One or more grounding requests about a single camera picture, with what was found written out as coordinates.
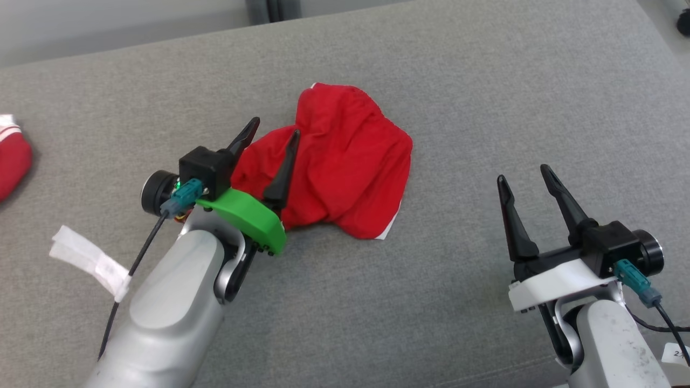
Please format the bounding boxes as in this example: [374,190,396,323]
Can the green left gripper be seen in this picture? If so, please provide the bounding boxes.
[195,117,301,255]

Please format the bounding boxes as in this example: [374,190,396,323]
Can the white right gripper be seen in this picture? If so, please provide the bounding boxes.
[496,164,627,314]

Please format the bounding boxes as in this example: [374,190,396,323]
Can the plain red garment white trim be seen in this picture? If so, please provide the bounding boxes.
[231,82,414,241]

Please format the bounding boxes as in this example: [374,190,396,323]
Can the red jersey white sleeves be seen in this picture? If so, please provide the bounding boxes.
[0,114,33,203]

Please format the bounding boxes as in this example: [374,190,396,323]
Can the black right cable teal plug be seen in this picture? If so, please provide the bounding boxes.
[613,258,690,368]

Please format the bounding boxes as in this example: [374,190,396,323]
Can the black cable teal plug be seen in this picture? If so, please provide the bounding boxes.
[613,258,690,368]
[98,179,204,361]

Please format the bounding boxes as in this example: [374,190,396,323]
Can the black left cable teal plug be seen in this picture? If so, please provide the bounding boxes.
[98,179,204,361]

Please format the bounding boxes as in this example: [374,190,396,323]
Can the dark grey upright post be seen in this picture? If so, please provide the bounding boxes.
[246,0,300,25]

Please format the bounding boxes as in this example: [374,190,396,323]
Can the white printed cable label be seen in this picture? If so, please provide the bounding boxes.
[661,342,690,364]

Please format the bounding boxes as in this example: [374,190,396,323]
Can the white tape cable label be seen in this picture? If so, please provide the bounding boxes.
[49,225,132,303]

